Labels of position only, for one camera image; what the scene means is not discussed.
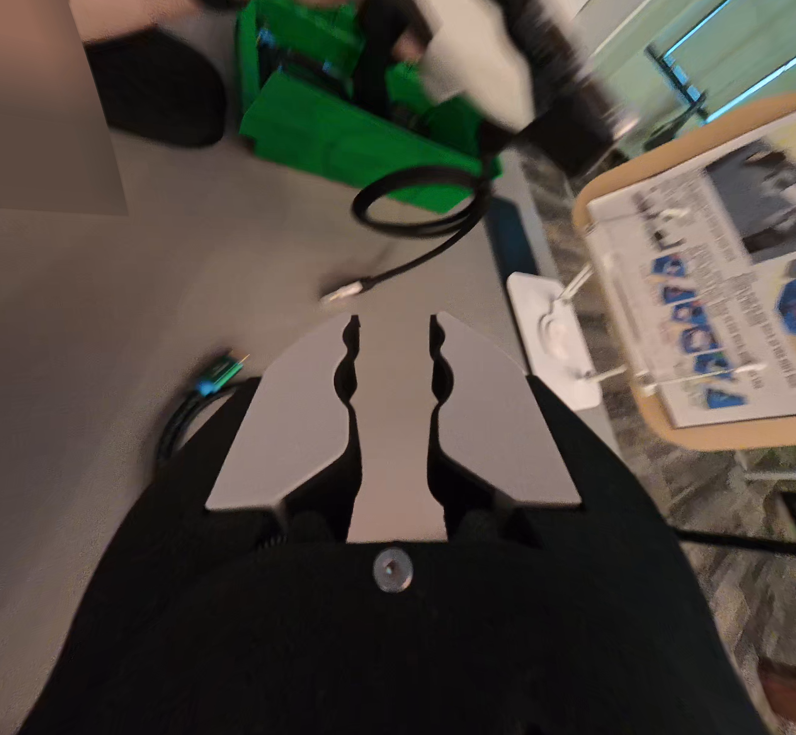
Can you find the white stand base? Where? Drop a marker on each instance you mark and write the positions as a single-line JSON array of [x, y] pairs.
[[547, 337]]

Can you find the green plastic bin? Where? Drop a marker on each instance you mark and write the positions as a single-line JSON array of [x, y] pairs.
[[336, 125]]

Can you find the black mat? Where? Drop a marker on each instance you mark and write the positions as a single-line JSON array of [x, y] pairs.
[[513, 237]]

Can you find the instruction sheet on stand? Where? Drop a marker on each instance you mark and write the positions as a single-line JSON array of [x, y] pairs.
[[622, 188]]

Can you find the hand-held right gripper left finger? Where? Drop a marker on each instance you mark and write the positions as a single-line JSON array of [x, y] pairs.
[[280, 436]]

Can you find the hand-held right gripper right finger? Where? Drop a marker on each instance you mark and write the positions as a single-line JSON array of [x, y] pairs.
[[504, 436]]

